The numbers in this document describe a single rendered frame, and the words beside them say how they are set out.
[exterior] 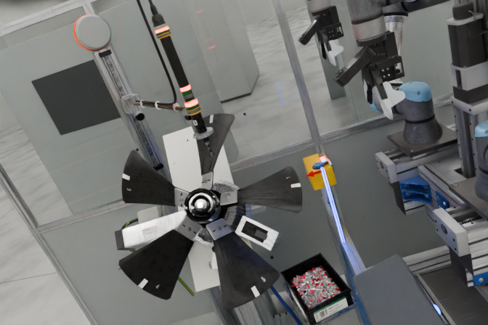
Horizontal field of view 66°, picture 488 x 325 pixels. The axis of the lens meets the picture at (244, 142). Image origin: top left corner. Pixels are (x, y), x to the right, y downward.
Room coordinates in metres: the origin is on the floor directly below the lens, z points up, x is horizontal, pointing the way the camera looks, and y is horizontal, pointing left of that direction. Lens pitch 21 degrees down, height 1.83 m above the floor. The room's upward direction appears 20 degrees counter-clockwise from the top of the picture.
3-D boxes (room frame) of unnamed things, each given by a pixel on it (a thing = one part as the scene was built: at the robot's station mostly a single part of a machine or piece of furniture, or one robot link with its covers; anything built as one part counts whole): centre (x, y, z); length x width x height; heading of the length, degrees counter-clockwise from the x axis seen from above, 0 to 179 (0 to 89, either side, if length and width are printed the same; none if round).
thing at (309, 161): (1.48, -0.27, 1.02); 0.16 x 0.10 x 0.11; 175
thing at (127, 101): (1.76, 0.43, 1.54); 0.10 x 0.07 x 0.08; 30
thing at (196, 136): (1.23, 0.12, 1.49); 0.09 x 0.07 x 0.10; 30
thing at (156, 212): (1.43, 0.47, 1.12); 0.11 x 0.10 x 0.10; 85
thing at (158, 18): (1.22, 0.12, 1.65); 0.04 x 0.04 x 0.46
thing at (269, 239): (1.24, 0.07, 0.98); 0.20 x 0.16 x 0.20; 175
